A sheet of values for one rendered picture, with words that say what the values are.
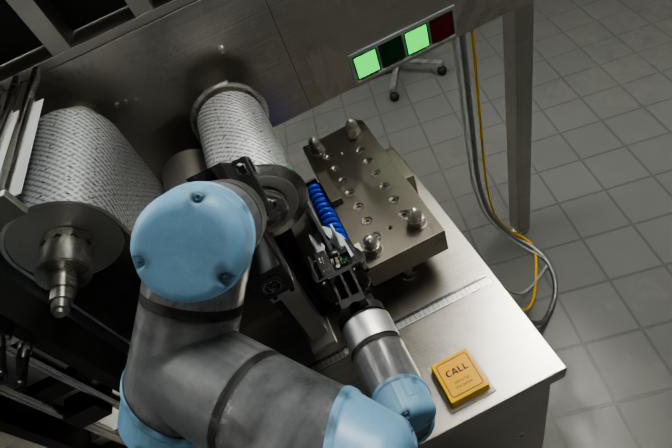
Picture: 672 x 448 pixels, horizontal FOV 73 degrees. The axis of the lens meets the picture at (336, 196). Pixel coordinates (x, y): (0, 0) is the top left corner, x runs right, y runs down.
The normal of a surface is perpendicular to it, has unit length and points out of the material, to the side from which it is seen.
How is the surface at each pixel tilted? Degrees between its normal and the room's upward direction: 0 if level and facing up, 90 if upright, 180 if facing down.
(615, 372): 0
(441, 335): 0
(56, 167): 25
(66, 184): 33
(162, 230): 50
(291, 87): 90
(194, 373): 7
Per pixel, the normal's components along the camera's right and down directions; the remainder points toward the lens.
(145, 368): -0.47, -0.09
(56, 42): 0.34, 0.62
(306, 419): -0.22, -0.74
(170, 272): 0.07, 0.07
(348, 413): 0.04, -0.93
